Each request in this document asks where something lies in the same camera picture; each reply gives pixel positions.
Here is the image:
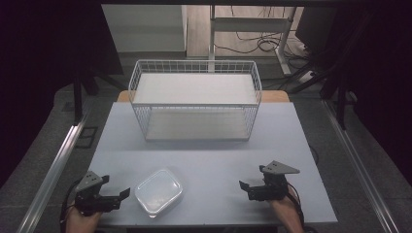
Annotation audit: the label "white wire basket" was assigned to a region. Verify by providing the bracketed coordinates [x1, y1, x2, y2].
[127, 58, 263, 142]

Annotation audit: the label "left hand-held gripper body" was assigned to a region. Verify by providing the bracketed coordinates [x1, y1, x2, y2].
[73, 170, 122, 217]

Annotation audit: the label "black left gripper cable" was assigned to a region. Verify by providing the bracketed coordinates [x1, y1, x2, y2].
[58, 177, 86, 233]

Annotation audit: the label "person's right hand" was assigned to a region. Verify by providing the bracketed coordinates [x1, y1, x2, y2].
[267, 187, 299, 224]

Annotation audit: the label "white cabinet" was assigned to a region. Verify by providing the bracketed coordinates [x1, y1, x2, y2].
[101, 4, 189, 53]

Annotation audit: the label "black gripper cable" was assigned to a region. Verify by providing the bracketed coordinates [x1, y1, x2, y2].
[285, 182, 307, 229]
[58, 177, 86, 233]

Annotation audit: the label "clear plastic lidded container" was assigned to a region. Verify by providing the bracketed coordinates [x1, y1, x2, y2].
[134, 168, 184, 219]

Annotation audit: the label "black floor cables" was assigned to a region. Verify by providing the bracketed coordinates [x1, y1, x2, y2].
[214, 5, 314, 66]

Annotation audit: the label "black metal stand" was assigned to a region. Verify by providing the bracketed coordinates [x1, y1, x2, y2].
[71, 69, 98, 126]

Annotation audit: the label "person's left hand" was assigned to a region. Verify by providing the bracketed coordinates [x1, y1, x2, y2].
[65, 203, 103, 233]

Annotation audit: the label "white power strip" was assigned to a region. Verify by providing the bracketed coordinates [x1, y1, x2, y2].
[296, 70, 316, 84]

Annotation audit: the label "aluminium rail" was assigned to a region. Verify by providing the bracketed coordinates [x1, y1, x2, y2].
[15, 108, 93, 233]
[321, 98, 401, 233]

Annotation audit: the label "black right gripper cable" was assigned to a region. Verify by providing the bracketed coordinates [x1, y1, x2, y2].
[285, 182, 307, 229]

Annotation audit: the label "white desk frame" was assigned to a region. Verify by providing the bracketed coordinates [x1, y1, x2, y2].
[208, 4, 298, 78]

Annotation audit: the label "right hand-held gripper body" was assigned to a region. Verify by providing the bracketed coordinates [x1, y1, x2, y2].
[247, 160, 301, 202]

